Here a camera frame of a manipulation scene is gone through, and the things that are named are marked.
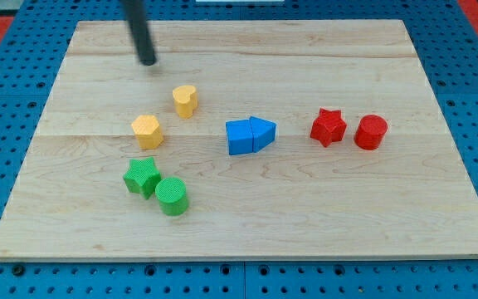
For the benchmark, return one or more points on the blue cube block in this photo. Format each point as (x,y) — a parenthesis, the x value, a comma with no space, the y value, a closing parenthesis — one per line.
(239,137)

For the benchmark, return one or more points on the blue triangle block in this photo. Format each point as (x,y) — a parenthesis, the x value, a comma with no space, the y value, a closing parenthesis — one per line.
(263,132)

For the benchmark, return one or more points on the yellow heart block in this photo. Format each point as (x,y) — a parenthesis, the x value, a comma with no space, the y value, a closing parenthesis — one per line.
(185,100)

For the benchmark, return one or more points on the green cylinder block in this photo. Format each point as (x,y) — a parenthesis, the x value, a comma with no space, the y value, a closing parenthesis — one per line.
(172,196)

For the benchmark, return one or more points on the red star block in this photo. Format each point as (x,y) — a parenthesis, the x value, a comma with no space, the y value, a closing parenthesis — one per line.
(328,127)

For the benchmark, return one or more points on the yellow hexagon block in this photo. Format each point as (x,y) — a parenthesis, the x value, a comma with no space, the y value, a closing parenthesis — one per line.
(147,131)

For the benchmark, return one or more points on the green star block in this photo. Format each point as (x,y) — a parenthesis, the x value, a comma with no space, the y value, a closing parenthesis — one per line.
(142,177)

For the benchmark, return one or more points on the red cylinder block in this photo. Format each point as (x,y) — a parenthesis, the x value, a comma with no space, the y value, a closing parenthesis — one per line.
(370,132)

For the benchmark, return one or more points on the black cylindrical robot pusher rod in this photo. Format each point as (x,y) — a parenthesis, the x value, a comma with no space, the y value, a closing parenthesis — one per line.
(135,15)

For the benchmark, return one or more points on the light wooden board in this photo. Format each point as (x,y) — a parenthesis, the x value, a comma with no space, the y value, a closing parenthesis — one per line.
(409,199)

